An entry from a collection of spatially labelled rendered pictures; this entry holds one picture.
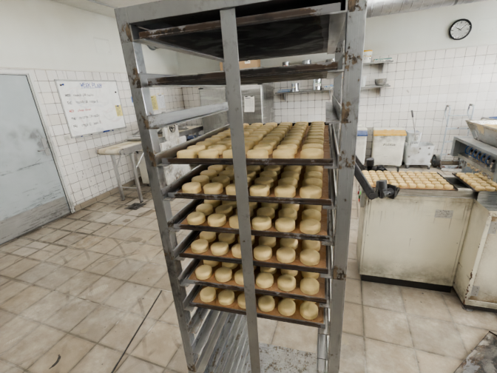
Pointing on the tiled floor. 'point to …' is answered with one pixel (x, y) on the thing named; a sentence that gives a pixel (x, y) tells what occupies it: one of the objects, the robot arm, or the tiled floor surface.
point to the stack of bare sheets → (481, 357)
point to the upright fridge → (262, 109)
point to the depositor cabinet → (478, 260)
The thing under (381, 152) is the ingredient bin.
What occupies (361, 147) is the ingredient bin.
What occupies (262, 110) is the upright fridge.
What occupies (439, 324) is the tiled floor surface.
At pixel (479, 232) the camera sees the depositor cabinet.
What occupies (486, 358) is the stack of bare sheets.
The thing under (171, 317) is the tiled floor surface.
